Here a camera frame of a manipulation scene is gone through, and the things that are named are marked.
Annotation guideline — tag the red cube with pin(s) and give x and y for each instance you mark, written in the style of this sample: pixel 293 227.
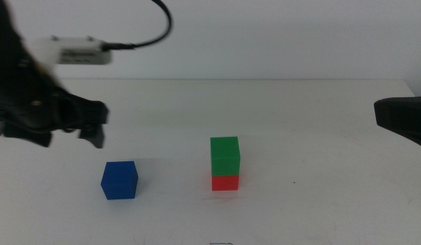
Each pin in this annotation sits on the red cube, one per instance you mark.
pixel 225 183

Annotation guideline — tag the blue cube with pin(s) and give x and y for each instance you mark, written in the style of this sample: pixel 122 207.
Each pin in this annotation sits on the blue cube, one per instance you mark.
pixel 119 180

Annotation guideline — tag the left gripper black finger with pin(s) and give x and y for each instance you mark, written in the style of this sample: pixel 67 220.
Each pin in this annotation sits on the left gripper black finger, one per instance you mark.
pixel 93 134
pixel 28 136

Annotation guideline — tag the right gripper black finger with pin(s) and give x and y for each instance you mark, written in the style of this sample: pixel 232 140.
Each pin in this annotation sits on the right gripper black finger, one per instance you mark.
pixel 404 117

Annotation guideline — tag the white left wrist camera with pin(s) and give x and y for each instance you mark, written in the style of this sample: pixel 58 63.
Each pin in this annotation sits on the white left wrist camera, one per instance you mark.
pixel 77 51

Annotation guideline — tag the green cube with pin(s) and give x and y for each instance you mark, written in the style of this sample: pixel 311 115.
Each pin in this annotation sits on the green cube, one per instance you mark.
pixel 225 154

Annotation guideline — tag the left black Piper arm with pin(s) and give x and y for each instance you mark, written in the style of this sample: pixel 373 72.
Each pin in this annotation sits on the left black Piper arm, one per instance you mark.
pixel 7 58

